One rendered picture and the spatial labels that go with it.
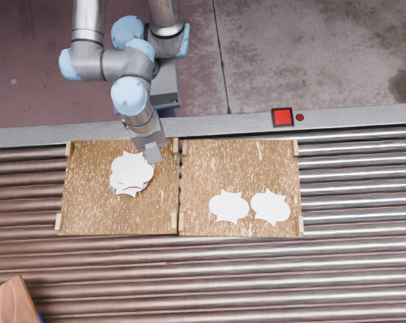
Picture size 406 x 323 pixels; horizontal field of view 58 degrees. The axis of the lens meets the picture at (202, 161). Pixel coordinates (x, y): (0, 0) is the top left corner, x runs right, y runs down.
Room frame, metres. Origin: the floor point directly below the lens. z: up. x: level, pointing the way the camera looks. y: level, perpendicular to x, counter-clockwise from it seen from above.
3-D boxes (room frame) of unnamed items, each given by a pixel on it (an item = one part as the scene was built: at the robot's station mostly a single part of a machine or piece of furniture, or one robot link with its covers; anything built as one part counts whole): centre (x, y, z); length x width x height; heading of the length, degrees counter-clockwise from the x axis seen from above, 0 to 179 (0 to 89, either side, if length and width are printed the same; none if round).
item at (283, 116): (0.59, -0.32, 0.92); 0.06 x 0.06 x 0.01; 85
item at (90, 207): (0.42, 0.30, 0.93); 0.41 x 0.35 x 0.02; 83
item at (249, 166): (0.35, -0.12, 0.93); 0.41 x 0.35 x 0.02; 81
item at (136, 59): (0.55, 0.14, 1.42); 0.11 x 0.11 x 0.08; 79
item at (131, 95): (0.45, 0.14, 1.42); 0.09 x 0.08 x 0.11; 169
